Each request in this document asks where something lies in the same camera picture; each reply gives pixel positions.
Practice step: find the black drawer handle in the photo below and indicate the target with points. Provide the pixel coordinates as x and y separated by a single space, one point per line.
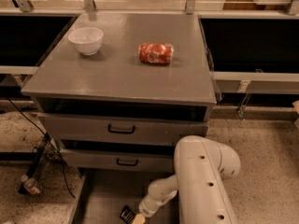
128 163
116 130

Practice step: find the grey top drawer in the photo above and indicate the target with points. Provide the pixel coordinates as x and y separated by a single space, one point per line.
157 132

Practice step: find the crushed red soda can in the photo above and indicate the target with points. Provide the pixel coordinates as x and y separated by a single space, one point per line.
160 53

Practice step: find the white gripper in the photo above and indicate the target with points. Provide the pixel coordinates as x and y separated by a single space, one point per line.
146 208

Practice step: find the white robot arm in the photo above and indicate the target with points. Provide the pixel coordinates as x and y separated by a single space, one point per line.
200 166

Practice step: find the black top drawer handle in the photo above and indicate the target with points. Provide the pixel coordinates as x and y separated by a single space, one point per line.
116 130

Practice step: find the black rxbar chocolate bar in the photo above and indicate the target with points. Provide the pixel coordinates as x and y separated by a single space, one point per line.
127 215

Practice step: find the white ceramic bowl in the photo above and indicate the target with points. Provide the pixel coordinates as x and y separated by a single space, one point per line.
86 40

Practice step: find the grey open bottom drawer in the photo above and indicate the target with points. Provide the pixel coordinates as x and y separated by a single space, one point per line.
104 193

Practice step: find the plastic bottle on floor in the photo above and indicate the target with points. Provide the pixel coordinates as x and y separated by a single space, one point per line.
31 185

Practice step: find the black stand on floor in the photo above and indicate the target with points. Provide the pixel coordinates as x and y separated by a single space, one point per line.
33 166

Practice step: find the grey middle drawer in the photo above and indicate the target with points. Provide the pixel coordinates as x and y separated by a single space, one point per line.
107 160

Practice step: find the grey drawer cabinet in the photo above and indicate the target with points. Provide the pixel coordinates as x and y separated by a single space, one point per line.
115 83

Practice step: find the black middle drawer handle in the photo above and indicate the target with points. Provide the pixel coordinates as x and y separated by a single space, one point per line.
128 163

